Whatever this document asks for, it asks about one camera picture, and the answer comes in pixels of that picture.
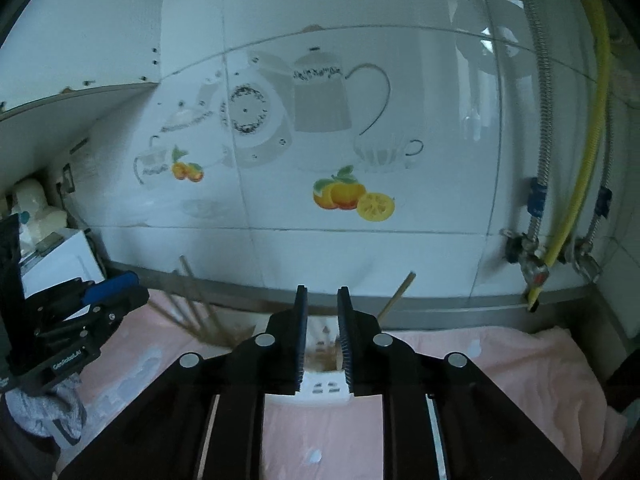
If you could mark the person's left hand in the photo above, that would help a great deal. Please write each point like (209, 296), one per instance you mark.
(35, 410)

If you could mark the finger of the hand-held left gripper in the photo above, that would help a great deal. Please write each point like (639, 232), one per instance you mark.
(127, 305)
(112, 287)

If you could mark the yellow gas pipe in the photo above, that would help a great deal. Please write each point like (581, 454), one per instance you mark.
(602, 110)

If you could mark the pile of wooden chopsticks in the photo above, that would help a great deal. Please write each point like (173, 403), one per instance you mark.
(396, 296)

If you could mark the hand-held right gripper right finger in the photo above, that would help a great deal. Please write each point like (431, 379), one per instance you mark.
(344, 340)

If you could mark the pink printed towel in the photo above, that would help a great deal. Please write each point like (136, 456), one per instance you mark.
(500, 375)

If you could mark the metal pipe valve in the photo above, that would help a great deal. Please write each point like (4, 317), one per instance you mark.
(527, 255)
(585, 257)

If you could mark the white rounded object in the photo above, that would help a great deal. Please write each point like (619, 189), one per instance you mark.
(35, 205)

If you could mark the white flat appliance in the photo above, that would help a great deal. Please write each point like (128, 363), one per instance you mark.
(65, 260)

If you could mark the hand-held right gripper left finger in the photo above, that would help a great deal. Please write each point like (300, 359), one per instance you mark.
(302, 340)

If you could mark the white wall cabinet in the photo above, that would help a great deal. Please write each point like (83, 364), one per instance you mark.
(75, 25)

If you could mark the white house-shaped utensil holder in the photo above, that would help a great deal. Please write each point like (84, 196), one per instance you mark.
(325, 387)

